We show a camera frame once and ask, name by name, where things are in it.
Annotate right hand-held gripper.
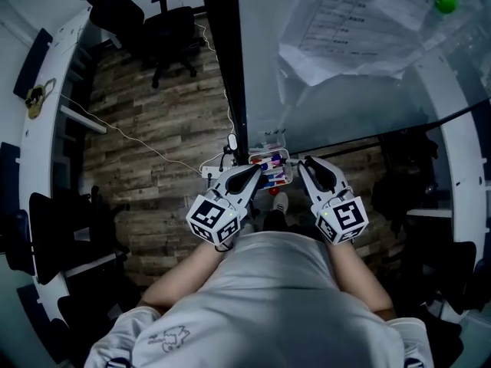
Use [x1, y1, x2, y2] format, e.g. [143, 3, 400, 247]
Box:
[297, 155, 371, 247]

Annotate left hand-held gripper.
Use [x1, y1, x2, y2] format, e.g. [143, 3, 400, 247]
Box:
[186, 163, 265, 248]

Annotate white tray of markers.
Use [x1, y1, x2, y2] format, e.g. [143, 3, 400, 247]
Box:
[247, 148, 295, 186]

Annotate markers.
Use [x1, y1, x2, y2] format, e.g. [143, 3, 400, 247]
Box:
[251, 153, 288, 186]

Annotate person's right forearm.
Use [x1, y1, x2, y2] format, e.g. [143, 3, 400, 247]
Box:
[325, 239, 398, 317]

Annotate person's left forearm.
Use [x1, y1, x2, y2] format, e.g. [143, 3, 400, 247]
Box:
[137, 239, 227, 310]

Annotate white power strip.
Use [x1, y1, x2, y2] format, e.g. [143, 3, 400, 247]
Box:
[201, 163, 231, 179]

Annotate person's white shoe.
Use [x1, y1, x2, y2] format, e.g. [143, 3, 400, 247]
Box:
[271, 192, 289, 216]

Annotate person's dark trousers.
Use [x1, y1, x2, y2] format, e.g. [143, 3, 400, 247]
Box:
[263, 209, 321, 241]

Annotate black chair with dark clothes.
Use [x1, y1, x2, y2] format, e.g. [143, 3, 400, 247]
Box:
[370, 128, 440, 237]

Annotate person in white coat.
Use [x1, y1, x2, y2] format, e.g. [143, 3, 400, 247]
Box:
[82, 230, 438, 368]

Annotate white curved desk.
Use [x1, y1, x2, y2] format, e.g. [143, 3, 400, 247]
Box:
[414, 51, 488, 252]
[15, 8, 116, 363]

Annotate crumpled printed paper sheet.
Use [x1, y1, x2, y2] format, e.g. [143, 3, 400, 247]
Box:
[278, 0, 484, 87]

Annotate yellow cloth bag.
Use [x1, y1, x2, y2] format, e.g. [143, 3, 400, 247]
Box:
[25, 77, 58, 120]

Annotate dark blue desk partition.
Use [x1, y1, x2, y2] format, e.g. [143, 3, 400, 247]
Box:
[15, 284, 74, 366]
[0, 141, 22, 210]
[13, 28, 54, 99]

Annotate wavy white cable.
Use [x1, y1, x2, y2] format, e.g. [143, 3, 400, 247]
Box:
[199, 23, 237, 168]

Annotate thin white cable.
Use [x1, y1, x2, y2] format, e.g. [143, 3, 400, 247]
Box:
[58, 93, 203, 175]

